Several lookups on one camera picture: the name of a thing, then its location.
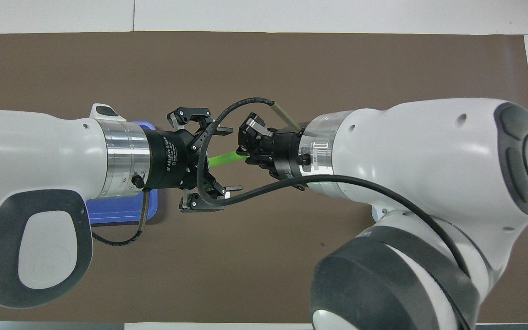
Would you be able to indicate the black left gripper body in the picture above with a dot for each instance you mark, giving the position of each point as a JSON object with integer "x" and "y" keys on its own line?
{"x": 172, "y": 160}

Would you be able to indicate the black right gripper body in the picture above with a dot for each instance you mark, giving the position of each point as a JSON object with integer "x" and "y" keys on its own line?
{"x": 284, "y": 153}

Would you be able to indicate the green pen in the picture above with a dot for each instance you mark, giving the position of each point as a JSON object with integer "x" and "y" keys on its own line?
{"x": 225, "y": 158}

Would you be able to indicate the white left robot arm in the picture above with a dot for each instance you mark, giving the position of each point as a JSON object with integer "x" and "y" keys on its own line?
{"x": 39, "y": 151}

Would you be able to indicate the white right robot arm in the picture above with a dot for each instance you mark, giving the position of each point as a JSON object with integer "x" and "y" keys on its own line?
{"x": 406, "y": 151}

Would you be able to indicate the blue plastic tray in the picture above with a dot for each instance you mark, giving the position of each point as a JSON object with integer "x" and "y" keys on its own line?
{"x": 117, "y": 211}

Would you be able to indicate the brown table mat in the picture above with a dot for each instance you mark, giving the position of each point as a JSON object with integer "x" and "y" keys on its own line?
{"x": 337, "y": 68}

